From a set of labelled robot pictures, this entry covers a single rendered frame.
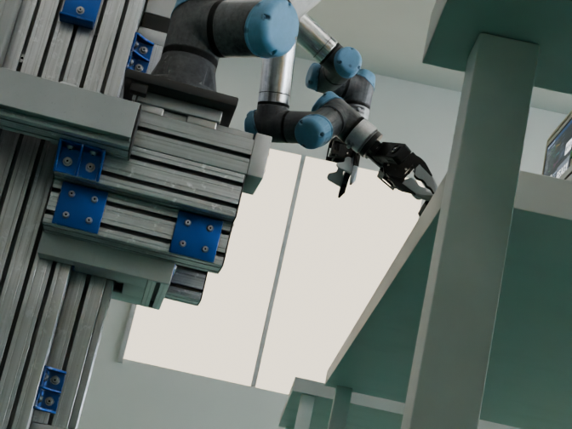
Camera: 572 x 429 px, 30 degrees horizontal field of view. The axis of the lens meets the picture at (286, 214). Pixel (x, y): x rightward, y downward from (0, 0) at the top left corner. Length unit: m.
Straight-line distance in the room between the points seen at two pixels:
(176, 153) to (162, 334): 4.98
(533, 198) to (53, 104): 0.98
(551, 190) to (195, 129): 0.95
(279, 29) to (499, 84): 1.29
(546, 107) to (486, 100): 6.78
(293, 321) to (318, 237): 0.59
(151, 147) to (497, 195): 1.31
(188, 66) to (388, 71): 5.37
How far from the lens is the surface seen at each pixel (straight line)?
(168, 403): 6.97
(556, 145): 2.67
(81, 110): 1.98
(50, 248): 2.17
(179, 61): 2.16
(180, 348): 7.00
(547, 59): 0.92
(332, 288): 7.07
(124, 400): 7.00
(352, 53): 2.84
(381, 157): 2.45
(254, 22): 2.11
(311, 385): 3.80
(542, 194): 1.32
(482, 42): 0.89
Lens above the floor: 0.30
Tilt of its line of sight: 15 degrees up
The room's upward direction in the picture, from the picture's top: 12 degrees clockwise
